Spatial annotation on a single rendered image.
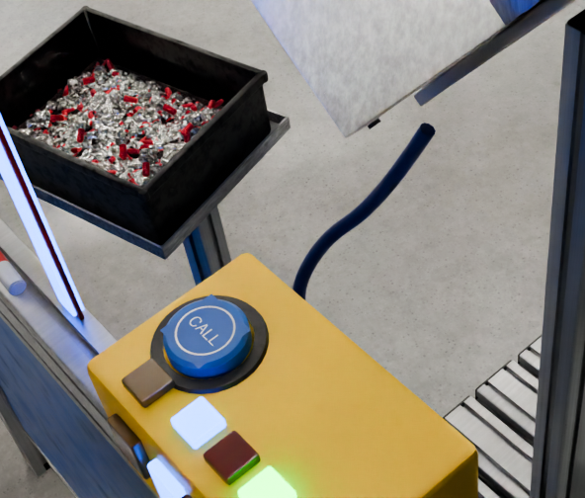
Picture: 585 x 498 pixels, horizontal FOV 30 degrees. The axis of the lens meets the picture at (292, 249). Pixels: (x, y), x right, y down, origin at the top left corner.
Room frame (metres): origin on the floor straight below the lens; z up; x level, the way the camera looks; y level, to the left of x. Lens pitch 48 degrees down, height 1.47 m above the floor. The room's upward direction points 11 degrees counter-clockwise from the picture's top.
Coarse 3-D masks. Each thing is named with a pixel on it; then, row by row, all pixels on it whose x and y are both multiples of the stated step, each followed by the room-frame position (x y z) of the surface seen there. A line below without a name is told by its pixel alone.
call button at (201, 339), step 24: (192, 312) 0.32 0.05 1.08; (216, 312) 0.32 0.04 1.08; (240, 312) 0.32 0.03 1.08; (168, 336) 0.31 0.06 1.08; (192, 336) 0.31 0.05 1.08; (216, 336) 0.31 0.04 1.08; (240, 336) 0.30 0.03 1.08; (192, 360) 0.30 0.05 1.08; (216, 360) 0.29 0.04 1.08; (240, 360) 0.30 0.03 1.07
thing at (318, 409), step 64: (256, 320) 0.32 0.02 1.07; (320, 320) 0.31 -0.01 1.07; (192, 384) 0.29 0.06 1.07; (256, 384) 0.28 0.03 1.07; (320, 384) 0.28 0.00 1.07; (384, 384) 0.27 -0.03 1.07; (192, 448) 0.26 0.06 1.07; (256, 448) 0.25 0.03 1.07; (320, 448) 0.24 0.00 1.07; (384, 448) 0.24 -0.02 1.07; (448, 448) 0.23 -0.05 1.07
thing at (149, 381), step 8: (152, 360) 0.30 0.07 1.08; (144, 368) 0.30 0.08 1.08; (152, 368) 0.30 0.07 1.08; (160, 368) 0.30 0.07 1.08; (128, 376) 0.30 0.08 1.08; (136, 376) 0.30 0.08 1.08; (144, 376) 0.29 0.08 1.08; (152, 376) 0.29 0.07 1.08; (160, 376) 0.29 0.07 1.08; (168, 376) 0.29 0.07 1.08; (128, 384) 0.29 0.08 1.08; (136, 384) 0.29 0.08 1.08; (144, 384) 0.29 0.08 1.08; (152, 384) 0.29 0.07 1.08; (160, 384) 0.29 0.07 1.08; (168, 384) 0.29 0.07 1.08; (136, 392) 0.29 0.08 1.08; (144, 392) 0.29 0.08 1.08; (152, 392) 0.29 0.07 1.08; (160, 392) 0.29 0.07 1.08; (136, 400) 0.29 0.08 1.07; (144, 400) 0.28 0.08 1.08; (152, 400) 0.28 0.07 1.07
